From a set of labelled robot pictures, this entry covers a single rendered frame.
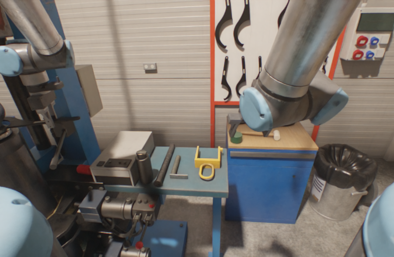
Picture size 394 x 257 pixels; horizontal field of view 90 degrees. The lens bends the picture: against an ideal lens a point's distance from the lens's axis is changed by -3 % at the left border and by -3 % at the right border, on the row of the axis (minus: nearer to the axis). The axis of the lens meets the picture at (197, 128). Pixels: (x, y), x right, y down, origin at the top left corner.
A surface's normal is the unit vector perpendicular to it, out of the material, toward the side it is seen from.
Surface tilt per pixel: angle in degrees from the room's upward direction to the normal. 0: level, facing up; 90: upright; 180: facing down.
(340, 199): 93
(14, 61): 90
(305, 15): 98
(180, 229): 0
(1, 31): 90
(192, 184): 0
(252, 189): 90
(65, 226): 0
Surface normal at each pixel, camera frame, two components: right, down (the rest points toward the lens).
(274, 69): -0.83, 0.35
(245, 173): -0.10, 0.48
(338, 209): -0.34, 0.50
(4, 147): 0.90, 0.18
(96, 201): -0.04, -0.88
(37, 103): 0.20, 0.47
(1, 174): 0.55, 0.39
